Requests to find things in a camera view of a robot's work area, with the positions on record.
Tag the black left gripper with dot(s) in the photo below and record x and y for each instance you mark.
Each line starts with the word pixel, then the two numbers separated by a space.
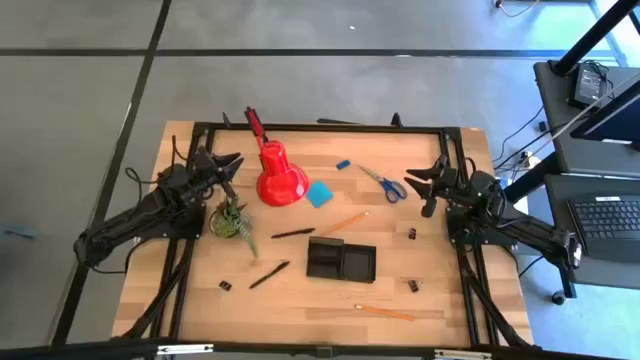
pixel 207 172

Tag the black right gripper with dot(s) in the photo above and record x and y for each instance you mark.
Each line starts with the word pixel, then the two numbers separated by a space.
pixel 447 182

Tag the black binder clip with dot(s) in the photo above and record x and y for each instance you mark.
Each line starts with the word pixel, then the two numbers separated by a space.
pixel 413 286
pixel 225 285
pixel 412 233

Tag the orange pencil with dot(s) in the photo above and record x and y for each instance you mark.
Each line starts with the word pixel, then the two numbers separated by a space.
pixel 347 223

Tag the black pen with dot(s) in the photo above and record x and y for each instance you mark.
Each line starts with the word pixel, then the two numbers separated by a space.
pixel 293 233
pixel 270 274

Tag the black mesh desk organizer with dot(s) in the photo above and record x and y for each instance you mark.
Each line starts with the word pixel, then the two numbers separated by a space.
pixel 357 262

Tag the small red object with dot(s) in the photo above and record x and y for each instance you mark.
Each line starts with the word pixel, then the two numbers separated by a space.
pixel 385 312

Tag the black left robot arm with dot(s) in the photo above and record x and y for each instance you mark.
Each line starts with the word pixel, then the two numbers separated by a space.
pixel 120 225

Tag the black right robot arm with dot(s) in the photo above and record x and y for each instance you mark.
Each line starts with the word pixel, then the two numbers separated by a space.
pixel 530 227

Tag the red desk lamp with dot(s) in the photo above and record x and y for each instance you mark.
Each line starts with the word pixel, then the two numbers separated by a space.
pixel 280 185

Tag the green succulent in black pot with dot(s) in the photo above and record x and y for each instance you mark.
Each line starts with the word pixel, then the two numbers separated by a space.
pixel 227 222

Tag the blue eraser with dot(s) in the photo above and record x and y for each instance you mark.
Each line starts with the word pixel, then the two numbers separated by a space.
pixel 343 164

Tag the blue sticky note pad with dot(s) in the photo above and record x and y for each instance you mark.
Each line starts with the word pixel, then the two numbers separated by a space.
pixel 319 194

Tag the white paper sheet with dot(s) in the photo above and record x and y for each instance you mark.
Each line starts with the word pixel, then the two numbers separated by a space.
pixel 522 220

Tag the black diagonal desk leg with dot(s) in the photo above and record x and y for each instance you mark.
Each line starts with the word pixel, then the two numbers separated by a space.
pixel 530 177

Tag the white power strip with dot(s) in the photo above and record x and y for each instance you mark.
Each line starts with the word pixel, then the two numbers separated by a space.
pixel 528 160

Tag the black side desk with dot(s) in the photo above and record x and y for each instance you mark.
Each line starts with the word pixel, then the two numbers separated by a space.
pixel 555 110
pixel 600 275

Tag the black caster wheel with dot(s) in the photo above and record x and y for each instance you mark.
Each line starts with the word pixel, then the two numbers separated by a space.
pixel 558 298

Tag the black laptop keyboard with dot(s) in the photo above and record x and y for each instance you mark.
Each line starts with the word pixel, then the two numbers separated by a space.
pixel 607 225

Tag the black power adapter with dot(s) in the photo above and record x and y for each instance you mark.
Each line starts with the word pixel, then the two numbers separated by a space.
pixel 587 85

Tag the black monitor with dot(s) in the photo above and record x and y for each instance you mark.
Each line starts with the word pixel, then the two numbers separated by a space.
pixel 615 125

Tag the black vertical pole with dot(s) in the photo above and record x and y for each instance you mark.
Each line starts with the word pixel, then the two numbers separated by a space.
pixel 595 35

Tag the black overhead crossbar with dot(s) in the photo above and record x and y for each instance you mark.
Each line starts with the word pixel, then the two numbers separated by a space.
pixel 75 352

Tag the black aluminium table frame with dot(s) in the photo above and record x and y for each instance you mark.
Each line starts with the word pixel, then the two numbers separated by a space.
pixel 350 128

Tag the silver metal bracket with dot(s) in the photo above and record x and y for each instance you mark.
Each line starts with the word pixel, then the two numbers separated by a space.
pixel 185 349
pixel 462 355

